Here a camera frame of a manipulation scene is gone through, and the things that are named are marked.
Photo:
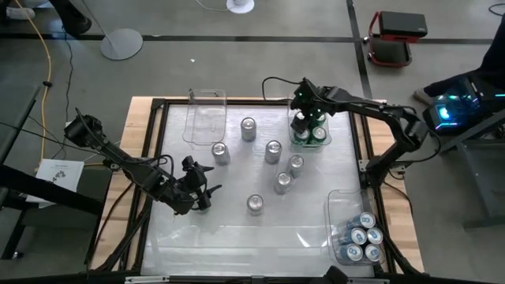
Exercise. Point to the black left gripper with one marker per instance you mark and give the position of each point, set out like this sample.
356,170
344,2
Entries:
189,193

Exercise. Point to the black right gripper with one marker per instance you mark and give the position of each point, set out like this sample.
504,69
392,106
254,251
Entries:
313,100

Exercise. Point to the green Sprite can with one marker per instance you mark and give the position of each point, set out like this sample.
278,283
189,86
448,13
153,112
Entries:
300,115
319,134
302,137
319,119

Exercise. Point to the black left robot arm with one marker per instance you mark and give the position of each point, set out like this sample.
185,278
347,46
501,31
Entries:
118,161

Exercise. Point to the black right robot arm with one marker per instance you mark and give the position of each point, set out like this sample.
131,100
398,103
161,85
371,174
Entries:
375,106

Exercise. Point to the black bin clamp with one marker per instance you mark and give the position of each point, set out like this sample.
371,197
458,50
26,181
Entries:
191,94

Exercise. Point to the white round stand base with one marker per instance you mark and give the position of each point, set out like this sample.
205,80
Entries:
240,7

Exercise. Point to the red black rolling stool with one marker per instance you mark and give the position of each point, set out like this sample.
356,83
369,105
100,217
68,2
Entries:
402,23

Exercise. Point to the white paper sheet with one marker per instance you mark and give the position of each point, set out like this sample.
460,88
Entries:
63,173

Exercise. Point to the computer with coloured lights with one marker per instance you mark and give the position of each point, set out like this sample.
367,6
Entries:
446,114

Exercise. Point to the grey round stand base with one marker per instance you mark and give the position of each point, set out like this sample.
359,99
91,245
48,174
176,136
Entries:
122,45

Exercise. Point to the black side desk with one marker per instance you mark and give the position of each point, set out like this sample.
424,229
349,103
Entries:
39,189

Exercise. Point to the grey metal stand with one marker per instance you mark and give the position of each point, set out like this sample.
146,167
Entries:
477,165

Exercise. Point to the person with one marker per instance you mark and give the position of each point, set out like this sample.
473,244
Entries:
497,59
19,13

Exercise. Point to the person's leg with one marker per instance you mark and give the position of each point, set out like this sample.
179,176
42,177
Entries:
75,23

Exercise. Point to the black metal table frame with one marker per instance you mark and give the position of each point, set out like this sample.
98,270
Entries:
236,102

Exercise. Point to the silver aluminium rail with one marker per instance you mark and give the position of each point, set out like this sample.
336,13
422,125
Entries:
197,280

